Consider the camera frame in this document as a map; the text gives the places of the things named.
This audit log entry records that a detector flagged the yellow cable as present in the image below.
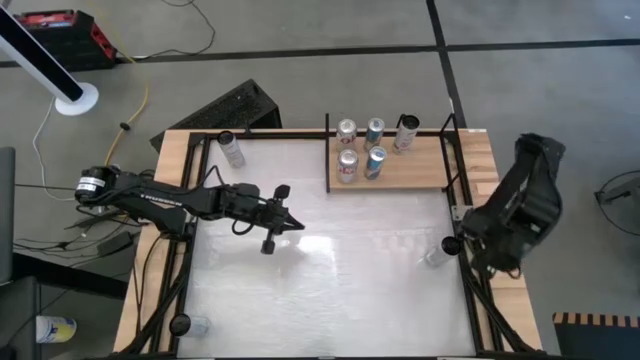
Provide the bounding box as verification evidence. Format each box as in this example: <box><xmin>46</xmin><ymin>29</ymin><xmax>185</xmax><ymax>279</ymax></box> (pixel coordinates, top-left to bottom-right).
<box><xmin>87</xmin><ymin>0</ymin><xmax>151</xmax><ymax>169</ymax></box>

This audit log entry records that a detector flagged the white Celsius tropical can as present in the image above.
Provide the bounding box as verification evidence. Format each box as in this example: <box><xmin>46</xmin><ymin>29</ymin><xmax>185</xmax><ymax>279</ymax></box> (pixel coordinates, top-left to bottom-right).
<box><xmin>216</xmin><ymin>130</ymin><xmax>247</xmax><ymax>169</ymax></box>

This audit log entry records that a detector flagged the black floor cable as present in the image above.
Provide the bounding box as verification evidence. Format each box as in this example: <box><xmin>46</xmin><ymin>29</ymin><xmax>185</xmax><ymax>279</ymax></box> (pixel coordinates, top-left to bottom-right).
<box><xmin>119</xmin><ymin>0</ymin><xmax>217</xmax><ymax>62</ymax></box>

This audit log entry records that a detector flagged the white floor stand pole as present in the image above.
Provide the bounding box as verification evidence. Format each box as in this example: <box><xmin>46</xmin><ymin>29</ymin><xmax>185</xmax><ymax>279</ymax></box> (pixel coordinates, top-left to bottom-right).
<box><xmin>0</xmin><ymin>4</ymin><xmax>100</xmax><ymax>118</ymax></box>

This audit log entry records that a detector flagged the white Celsius peach can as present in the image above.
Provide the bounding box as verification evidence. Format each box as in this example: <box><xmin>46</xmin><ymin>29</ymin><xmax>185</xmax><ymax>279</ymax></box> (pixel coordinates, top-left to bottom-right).
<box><xmin>423</xmin><ymin>235</ymin><xmax>464</xmax><ymax>268</ymax></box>

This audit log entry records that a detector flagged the silver dark can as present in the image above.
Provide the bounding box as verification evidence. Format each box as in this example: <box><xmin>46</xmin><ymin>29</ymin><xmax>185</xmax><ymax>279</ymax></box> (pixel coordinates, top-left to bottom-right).
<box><xmin>392</xmin><ymin>114</ymin><xmax>421</xmax><ymax>155</ymax></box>

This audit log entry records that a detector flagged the blue silver Red Bull can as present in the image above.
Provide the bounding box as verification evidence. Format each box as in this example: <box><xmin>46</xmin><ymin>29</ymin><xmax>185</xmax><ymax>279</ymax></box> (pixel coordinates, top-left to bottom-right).
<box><xmin>363</xmin><ymin>145</ymin><xmax>388</xmax><ymax>181</ymax></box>
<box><xmin>363</xmin><ymin>117</ymin><xmax>386</xmax><ymax>152</ymax></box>

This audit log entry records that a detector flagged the black power adapter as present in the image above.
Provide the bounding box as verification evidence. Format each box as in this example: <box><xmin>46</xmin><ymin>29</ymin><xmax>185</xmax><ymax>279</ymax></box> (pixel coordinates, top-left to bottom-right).
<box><xmin>97</xmin><ymin>230</ymin><xmax>135</xmax><ymax>257</ymax></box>

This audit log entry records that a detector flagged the wooden shelf board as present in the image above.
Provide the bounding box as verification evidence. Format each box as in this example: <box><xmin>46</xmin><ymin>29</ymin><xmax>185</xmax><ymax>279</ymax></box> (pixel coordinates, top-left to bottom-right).
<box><xmin>328</xmin><ymin>135</ymin><xmax>454</xmax><ymax>191</ymax></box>

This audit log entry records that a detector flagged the black and red case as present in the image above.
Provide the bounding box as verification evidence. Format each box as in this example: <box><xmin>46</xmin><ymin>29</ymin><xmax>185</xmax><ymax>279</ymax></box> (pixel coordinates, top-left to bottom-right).
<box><xmin>13</xmin><ymin>8</ymin><xmax>119</xmax><ymax>72</ymax></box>

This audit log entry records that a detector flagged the white cable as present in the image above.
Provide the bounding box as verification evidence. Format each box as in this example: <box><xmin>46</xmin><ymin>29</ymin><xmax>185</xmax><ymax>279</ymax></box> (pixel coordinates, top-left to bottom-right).
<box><xmin>32</xmin><ymin>97</ymin><xmax>101</xmax><ymax>202</ymax></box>

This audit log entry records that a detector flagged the black metal table frame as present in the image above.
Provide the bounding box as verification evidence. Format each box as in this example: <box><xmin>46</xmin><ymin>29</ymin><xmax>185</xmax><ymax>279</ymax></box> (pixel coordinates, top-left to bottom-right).
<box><xmin>132</xmin><ymin>127</ymin><xmax>546</xmax><ymax>359</ymax></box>

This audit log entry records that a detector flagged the black metal shelf frame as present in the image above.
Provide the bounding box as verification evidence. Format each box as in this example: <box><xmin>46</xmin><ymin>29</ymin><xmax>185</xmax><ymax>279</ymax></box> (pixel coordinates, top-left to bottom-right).
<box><xmin>323</xmin><ymin>112</ymin><xmax>471</xmax><ymax>195</ymax></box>

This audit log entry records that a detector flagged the thin black cable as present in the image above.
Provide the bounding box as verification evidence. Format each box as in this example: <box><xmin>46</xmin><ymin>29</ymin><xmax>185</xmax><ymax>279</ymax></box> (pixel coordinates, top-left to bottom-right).
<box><xmin>13</xmin><ymin>182</ymin><xmax>79</xmax><ymax>194</ymax></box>

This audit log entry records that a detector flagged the white yellow canister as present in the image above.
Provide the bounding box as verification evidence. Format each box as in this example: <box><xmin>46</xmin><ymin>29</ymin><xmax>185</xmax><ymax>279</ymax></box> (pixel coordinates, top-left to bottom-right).
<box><xmin>34</xmin><ymin>314</ymin><xmax>79</xmax><ymax>345</ymax></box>

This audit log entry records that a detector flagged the silver Diet Coke can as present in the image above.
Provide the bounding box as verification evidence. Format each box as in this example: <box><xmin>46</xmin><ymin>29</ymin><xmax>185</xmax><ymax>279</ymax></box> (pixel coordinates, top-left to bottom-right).
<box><xmin>335</xmin><ymin>118</ymin><xmax>358</xmax><ymax>152</ymax></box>
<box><xmin>336</xmin><ymin>148</ymin><xmax>360</xmax><ymax>184</ymax></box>

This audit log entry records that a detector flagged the black flat floor beam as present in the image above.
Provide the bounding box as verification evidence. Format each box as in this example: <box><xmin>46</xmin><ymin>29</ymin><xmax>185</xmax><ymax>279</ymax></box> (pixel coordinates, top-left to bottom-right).
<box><xmin>12</xmin><ymin>251</ymin><xmax>130</xmax><ymax>301</ymax></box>

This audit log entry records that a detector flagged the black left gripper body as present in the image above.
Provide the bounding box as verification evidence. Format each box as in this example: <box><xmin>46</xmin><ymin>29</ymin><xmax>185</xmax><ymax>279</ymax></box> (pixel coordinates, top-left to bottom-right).
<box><xmin>222</xmin><ymin>183</ymin><xmax>292</xmax><ymax>255</ymax></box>

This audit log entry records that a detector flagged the black box with striped edge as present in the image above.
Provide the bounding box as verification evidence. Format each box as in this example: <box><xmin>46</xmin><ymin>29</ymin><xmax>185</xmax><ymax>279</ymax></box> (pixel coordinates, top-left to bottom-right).
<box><xmin>552</xmin><ymin>311</ymin><xmax>640</xmax><ymax>360</ymax></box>

